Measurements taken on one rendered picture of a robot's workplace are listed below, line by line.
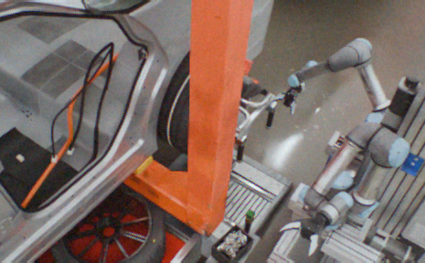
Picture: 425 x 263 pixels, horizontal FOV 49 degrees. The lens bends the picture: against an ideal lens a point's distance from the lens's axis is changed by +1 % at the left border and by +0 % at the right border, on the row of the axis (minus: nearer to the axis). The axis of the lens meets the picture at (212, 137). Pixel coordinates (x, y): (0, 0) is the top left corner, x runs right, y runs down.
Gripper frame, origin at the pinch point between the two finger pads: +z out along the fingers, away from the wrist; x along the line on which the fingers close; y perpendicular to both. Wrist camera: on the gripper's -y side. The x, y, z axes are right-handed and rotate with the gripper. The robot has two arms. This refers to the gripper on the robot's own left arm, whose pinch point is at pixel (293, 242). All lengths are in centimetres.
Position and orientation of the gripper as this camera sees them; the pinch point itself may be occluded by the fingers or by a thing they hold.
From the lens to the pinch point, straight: 190.0
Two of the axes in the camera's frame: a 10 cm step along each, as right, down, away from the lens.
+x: -6.7, -4.8, 5.6
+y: 0.4, 7.4, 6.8
